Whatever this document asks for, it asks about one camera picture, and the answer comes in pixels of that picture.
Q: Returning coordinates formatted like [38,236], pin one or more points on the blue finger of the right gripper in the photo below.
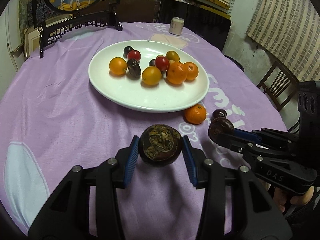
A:
[246,135]
[233,143]

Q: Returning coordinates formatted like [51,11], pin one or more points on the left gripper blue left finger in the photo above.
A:
[131,160]

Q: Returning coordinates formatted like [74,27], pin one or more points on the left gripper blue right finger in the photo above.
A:
[190,164]

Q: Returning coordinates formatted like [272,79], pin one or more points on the dark cherry with stem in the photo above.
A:
[126,50]
[219,113]

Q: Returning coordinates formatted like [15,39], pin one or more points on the small orange tangerine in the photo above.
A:
[192,71]
[195,115]

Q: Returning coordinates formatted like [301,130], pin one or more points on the yellow orange tomato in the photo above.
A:
[172,56]
[151,76]

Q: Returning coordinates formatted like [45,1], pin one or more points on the small orange kumquat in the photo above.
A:
[118,66]

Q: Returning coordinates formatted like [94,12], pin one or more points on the large rough orange tangerine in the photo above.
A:
[177,73]

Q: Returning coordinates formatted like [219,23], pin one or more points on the red cherry tomato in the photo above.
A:
[162,63]
[134,54]

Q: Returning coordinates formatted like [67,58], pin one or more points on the person right hand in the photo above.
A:
[280,198]

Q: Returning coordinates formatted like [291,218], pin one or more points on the white oval plate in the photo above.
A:
[132,93]

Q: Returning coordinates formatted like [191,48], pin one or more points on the wooden chair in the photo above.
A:
[284,79]

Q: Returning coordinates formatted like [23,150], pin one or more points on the purple printed tablecloth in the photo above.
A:
[53,119]

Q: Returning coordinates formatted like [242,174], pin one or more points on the checkered curtain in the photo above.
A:
[289,30]

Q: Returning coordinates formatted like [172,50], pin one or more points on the white drink can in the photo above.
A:
[176,26]

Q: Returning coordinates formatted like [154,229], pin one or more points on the round deer picture screen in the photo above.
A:
[49,34]

